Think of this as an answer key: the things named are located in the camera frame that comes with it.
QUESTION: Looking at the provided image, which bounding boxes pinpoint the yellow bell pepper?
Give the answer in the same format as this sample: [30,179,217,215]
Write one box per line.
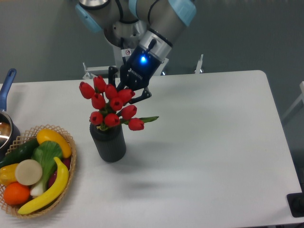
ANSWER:
[0,163,18,186]

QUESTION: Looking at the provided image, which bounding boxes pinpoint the black device at table edge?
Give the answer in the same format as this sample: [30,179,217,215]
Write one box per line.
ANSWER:
[286,192,304,218]

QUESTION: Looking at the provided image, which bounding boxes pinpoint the orange fruit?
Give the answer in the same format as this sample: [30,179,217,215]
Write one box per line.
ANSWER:
[3,182,30,205]

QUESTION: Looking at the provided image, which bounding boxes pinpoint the purple red vegetable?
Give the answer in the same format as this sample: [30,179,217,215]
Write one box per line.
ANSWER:
[47,158,71,189]

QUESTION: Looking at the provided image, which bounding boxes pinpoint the beige round disc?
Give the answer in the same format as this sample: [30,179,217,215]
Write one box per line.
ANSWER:
[15,159,43,186]

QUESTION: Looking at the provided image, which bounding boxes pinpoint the green bok choy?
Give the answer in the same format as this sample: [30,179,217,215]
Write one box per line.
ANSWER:
[30,141,63,198]

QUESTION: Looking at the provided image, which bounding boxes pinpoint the dark grey ribbed vase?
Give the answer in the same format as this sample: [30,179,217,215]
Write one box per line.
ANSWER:
[90,123,126,163]

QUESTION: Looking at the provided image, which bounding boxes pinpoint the yellow squash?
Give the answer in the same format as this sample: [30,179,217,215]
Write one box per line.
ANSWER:
[36,129,72,159]

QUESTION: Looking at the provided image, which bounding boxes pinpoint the green cucumber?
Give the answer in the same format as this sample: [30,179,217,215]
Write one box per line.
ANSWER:
[0,138,39,168]

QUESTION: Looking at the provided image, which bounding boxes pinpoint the blue handled saucepan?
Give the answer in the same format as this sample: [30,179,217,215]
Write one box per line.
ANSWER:
[0,68,20,160]

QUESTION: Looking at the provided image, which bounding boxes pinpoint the red tulip bouquet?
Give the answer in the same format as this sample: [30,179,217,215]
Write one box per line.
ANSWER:
[79,76,158,132]

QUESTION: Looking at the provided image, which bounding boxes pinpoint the woven wicker basket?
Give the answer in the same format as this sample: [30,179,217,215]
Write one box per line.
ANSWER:
[0,124,76,219]

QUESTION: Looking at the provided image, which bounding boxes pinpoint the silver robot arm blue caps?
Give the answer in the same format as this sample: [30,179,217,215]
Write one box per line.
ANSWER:
[76,0,197,104]

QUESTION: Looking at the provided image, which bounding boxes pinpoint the white furniture frame right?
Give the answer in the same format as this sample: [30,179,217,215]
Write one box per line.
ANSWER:
[281,81,304,125]

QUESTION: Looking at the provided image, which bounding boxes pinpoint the yellow banana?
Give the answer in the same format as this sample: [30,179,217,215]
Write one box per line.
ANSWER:
[18,157,69,215]

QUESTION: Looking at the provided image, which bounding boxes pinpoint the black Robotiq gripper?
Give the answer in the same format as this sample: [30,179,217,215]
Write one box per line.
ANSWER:
[108,46,161,105]

